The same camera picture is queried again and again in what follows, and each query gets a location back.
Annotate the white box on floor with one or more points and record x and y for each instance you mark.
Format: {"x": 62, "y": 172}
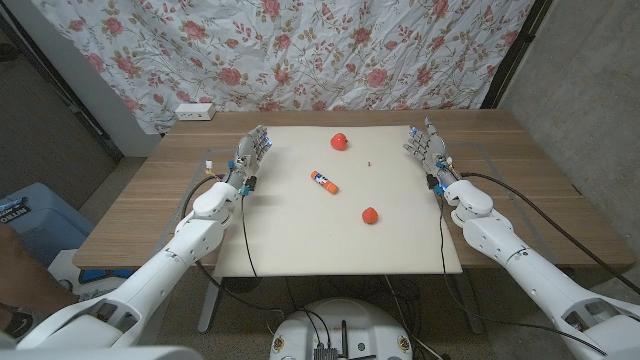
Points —
{"x": 67, "y": 270}

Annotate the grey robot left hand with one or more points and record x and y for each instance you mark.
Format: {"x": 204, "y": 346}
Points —
{"x": 245, "y": 160}

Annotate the red ball with stem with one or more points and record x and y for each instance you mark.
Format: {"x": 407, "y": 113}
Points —
{"x": 339, "y": 141}

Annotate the black antenna stub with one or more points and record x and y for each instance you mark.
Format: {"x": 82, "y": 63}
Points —
{"x": 345, "y": 337}

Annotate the white robot shoulder cover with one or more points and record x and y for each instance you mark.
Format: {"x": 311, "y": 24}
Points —
{"x": 100, "y": 354}

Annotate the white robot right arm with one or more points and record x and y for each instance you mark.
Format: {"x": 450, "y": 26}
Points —
{"x": 525, "y": 265}

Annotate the floral backdrop cloth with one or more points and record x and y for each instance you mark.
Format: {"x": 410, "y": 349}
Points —
{"x": 300, "y": 50}

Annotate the grey finned electronics module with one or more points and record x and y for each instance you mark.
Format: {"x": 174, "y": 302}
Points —
{"x": 325, "y": 353}

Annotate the blue storage box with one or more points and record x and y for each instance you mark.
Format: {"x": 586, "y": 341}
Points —
{"x": 45, "y": 225}

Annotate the white table leg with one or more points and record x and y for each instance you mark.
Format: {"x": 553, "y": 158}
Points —
{"x": 209, "y": 305}
{"x": 470, "y": 305}

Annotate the person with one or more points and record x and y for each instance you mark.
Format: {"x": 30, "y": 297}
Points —
{"x": 25, "y": 285}

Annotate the orange white glue stick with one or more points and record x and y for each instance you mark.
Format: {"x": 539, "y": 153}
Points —
{"x": 325, "y": 182}

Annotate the white robot torso base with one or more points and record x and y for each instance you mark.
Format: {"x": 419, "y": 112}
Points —
{"x": 370, "y": 325}

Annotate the cream foam mat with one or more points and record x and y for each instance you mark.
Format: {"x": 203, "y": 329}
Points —
{"x": 310, "y": 235}

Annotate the black backdrop stand pole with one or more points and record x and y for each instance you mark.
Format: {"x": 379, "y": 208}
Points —
{"x": 517, "y": 47}
{"x": 60, "y": 87}

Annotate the white power strip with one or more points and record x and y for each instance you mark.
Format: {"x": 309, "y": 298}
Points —
{"x": 195, "y": 111}

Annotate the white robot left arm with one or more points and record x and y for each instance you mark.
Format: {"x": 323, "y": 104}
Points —
{"x": 165, "y": 260}

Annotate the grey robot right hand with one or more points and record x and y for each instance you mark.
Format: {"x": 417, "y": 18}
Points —
{"x": 432, "y": 155}

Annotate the blue flat item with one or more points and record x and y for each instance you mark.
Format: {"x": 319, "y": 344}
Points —
{"x": 105, "y": 275}

